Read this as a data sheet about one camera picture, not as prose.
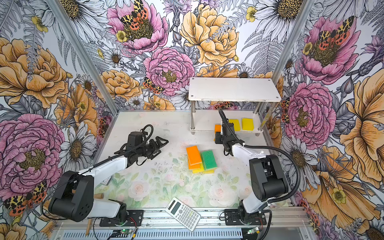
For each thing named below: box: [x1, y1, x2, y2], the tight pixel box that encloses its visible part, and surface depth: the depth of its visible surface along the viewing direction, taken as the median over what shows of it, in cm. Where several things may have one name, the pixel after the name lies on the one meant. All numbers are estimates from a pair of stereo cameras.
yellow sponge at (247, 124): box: [241, 118, 255, 131], surface depth 106 cm
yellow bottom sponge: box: [192, 163, 215, 174], surface depth 90 cm
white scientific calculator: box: [165, 197, 202, 232], surface depth 76 cm
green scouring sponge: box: [201, 150, 218, 171], surface depth 90 cm
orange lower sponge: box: [186, 145, 202, 166], surface depth 90 cm
